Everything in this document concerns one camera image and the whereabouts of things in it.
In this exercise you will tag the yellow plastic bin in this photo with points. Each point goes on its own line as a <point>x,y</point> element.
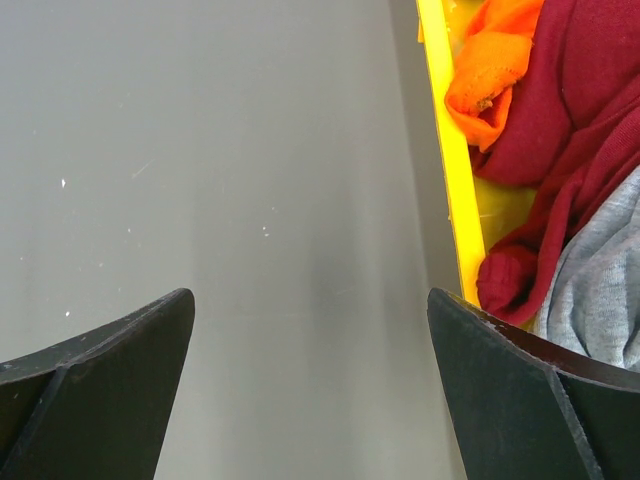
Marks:
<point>480,212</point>

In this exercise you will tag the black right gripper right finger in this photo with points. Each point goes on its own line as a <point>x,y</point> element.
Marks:
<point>525,408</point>

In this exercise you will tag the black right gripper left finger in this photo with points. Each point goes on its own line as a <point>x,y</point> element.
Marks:
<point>97,406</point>

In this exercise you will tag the orange t shirt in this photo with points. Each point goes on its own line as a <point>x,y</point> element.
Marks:
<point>493,58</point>

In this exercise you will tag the light grey t shirt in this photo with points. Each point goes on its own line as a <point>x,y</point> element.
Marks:
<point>592,306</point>

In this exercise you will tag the dark red t shirt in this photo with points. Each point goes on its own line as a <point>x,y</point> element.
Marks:
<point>572,135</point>

